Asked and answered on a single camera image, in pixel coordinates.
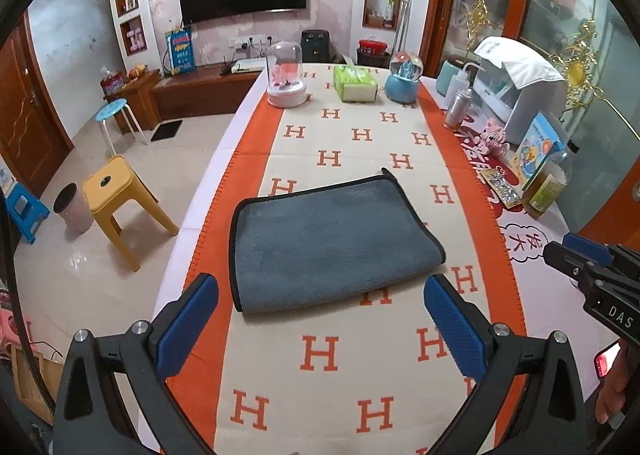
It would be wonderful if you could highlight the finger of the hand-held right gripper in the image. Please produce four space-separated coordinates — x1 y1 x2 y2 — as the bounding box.
562 232 615 266
544 241 596 281

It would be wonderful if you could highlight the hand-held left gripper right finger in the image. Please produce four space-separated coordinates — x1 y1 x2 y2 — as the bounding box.
424 273 588 455

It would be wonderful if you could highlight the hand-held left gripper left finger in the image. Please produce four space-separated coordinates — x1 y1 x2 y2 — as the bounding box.
52 272 221 455

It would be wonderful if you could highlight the grey towel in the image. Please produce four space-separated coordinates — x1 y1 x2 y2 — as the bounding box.
230 168 447 314

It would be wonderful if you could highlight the person's right hand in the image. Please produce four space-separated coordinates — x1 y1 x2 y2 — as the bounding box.
595 342 632 425

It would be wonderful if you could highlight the jar of yellow liquid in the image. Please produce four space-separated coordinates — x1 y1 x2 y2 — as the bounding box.
522 142 581 216

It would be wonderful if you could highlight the pill blister pack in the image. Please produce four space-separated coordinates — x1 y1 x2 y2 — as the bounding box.
484 166 523 208

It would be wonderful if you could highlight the orange beige printed blanket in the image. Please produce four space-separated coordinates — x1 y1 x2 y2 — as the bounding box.
165 62 531 455

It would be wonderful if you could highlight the children's picture book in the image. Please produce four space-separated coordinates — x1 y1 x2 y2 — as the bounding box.
510 112 568 191

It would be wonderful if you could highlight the pink toy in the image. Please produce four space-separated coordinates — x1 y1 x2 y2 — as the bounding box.
480 119 508 151

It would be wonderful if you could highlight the yellow plastic stool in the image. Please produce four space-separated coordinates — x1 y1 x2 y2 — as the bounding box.
81 155 180 272

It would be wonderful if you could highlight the pink waste bin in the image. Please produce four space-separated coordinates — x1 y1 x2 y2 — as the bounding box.
53 182 95 235

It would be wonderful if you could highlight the cardboard box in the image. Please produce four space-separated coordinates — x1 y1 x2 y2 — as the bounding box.
10 342 63 426

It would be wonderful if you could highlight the white countertop appliance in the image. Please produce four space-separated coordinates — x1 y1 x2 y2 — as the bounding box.
472 36 568 146

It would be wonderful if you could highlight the pink plastic stool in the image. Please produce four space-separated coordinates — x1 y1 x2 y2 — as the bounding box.
0 290 31 356

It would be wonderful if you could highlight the large gold ornament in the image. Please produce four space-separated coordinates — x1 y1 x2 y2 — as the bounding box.
550 18 640 141

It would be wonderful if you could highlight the metal tumbler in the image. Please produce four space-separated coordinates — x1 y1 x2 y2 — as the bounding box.
444 89 473 130

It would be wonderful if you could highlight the dark floor mat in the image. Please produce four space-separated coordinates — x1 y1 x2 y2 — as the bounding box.
150 119 183 142

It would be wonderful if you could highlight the small blue step stool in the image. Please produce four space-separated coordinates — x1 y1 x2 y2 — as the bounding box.
5 182 51 245

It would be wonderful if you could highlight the white squeeze bottle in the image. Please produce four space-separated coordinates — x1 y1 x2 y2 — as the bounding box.
447 62 483 108

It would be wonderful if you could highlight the light blue kettle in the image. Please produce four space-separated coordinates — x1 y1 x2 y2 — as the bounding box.
436 58 468 96

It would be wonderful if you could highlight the round blue white stool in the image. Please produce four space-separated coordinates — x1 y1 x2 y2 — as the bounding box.
94 98 149 158

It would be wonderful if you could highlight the wooden television cabinet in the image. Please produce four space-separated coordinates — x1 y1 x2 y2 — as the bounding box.
102 66 268 131

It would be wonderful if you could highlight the blue snow globe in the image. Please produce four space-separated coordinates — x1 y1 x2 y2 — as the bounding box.
384 51 425 103

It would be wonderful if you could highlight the red tissue box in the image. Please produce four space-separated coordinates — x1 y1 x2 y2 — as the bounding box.
100 68 126 97

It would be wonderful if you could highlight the green tissue box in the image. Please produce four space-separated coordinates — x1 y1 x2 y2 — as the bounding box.
333 64 378 103

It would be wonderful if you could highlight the wooden door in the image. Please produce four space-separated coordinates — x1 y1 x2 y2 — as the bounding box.
0 25 71 183

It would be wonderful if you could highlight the glass dome pink ornament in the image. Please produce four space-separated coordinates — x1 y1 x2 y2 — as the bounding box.
265 41 307 108

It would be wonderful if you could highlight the small gold ornament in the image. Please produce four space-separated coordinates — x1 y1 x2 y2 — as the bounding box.
467 0 503 36

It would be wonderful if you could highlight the black air fryer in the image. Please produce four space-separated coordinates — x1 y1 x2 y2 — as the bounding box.
301 29 332 63

